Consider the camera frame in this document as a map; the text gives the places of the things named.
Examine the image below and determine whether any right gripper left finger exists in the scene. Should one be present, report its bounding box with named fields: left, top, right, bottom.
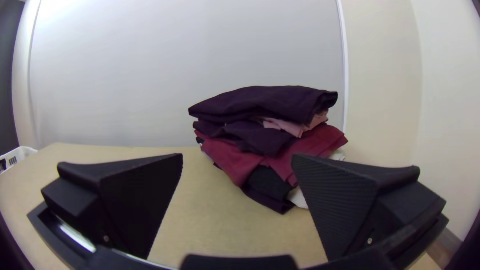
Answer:
left=40, top=152, right=184, bottom=260

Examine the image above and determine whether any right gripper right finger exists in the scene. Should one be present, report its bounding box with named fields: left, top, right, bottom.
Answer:
left=291, top=153, right=448, bottom=262

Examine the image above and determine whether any pile of folded clothes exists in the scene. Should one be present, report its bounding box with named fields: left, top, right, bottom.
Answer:
left=188, top=85, right=349, bottom=215

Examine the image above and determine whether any white laundry basket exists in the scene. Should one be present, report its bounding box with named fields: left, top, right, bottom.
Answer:
left=0, top=145, right=39, bottom=175

